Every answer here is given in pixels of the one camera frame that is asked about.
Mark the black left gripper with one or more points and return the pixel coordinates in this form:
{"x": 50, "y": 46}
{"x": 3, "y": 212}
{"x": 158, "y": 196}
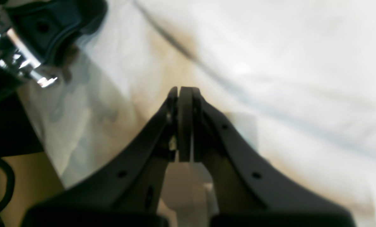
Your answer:
{"x": 37, "y": 35}

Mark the white T-shirt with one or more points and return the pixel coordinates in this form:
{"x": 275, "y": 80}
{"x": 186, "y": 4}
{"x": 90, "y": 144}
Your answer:
{"x": 297, "y": 78}

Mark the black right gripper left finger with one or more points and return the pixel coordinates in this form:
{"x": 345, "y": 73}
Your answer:
{"x": 125, "y": 192}

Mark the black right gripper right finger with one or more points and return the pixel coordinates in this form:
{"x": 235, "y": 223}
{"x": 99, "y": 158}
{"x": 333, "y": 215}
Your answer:
{"x": 250, "y": 192}

